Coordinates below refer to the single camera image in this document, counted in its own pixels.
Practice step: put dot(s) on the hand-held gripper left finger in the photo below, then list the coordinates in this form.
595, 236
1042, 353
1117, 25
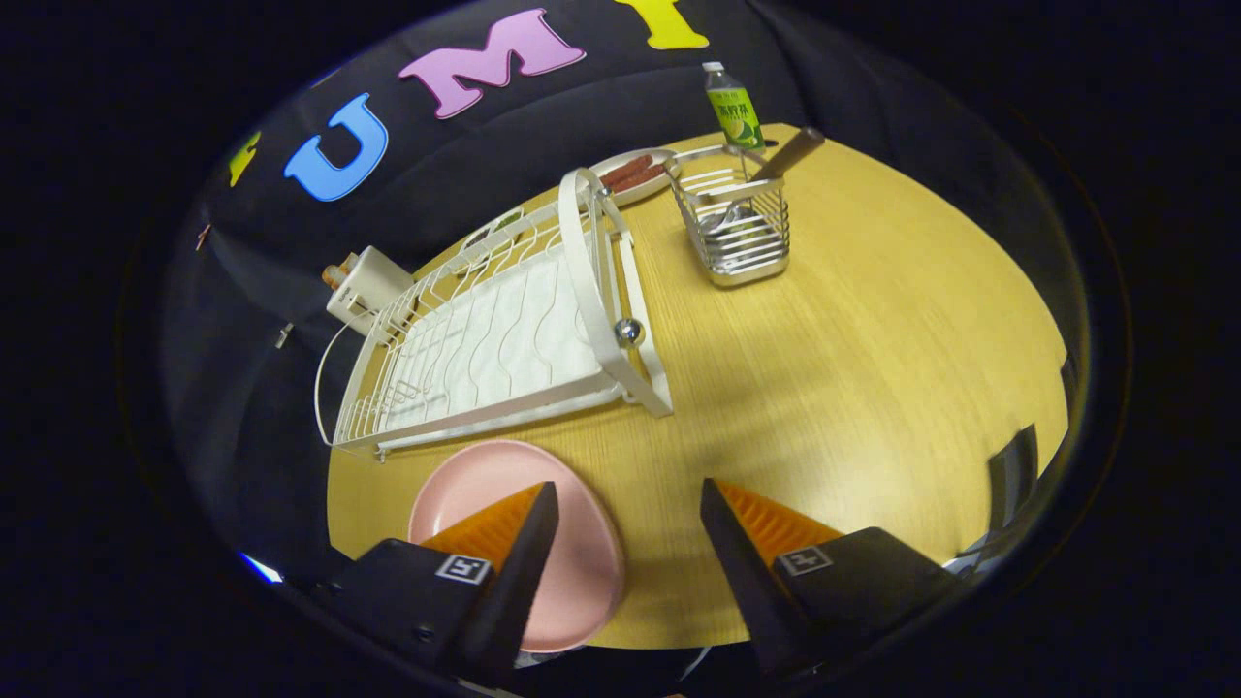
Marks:
519, 582

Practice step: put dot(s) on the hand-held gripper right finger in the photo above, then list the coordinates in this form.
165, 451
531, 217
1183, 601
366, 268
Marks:
742, 572

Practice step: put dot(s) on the pink plate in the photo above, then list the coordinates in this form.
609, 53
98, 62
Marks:
582, 572

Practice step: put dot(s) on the white plate with sausages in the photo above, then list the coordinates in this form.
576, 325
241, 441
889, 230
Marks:
659, 186

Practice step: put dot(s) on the dark chair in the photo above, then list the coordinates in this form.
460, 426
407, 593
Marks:
1013, 480

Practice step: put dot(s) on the white toaster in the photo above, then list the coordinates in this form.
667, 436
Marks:
373, 286

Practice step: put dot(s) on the silver clip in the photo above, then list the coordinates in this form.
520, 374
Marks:
283, 334

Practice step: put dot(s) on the white compartment tray with beans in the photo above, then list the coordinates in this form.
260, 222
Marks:
496, 228

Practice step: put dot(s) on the brown sausage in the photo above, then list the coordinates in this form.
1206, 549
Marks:
640, 178
628, 169

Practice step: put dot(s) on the black backdrop cloth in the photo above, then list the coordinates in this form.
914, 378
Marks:
543, 126

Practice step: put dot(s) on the green label drink bottle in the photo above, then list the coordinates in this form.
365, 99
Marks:
734, 111

